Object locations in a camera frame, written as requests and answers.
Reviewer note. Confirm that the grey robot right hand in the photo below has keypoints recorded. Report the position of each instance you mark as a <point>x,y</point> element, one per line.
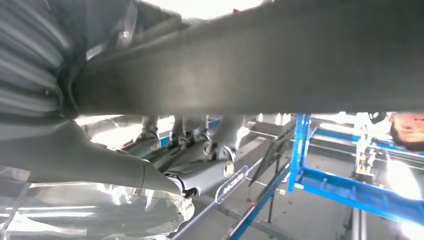
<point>82,165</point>

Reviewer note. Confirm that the blue steel shelf rack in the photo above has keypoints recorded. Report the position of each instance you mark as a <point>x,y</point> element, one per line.
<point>348,193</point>

